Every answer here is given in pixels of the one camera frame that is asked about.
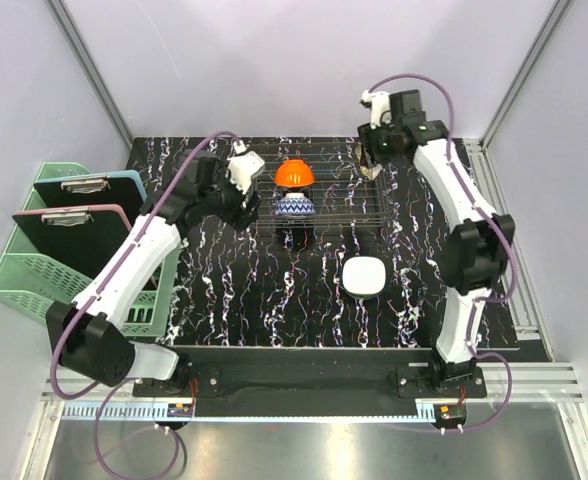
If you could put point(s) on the green plastic file basket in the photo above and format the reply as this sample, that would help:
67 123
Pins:
30 281

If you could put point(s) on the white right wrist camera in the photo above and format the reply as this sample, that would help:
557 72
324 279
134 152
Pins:
378 103

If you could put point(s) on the blue white zigzag bowl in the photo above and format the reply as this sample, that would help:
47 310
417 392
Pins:
295 204

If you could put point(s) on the grey wire dish rack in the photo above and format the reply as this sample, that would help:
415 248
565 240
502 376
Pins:
342 195

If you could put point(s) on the black marble pattern mat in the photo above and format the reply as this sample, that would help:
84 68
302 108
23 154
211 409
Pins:
281 287

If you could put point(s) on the aluminium frame rail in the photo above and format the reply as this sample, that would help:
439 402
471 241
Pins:
523 383

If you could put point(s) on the orange bowl white inside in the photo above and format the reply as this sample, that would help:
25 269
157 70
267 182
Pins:
294 173

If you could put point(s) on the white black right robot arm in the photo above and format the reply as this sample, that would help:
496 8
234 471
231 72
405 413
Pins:
478 247

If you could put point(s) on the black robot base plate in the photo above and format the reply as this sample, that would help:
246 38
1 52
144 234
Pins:
212 380

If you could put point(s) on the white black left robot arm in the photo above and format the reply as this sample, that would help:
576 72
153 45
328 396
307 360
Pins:
86 334

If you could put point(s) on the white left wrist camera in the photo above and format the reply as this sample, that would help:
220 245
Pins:
241 173

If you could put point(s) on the yellow floral scalloped bowl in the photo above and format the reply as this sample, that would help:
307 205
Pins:
371 170

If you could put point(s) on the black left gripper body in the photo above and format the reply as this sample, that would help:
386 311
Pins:
225 201

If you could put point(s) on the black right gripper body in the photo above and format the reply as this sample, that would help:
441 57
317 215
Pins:
379 143

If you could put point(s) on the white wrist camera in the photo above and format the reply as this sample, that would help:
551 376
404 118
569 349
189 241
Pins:
241 173
378 103

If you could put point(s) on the blue edged black clipboard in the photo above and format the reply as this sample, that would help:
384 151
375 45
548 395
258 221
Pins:
123 188

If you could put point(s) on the white bowl dark blue outside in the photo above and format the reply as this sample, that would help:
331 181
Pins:
363 277

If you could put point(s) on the pink edged black clipboard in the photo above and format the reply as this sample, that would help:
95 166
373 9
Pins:
84 238

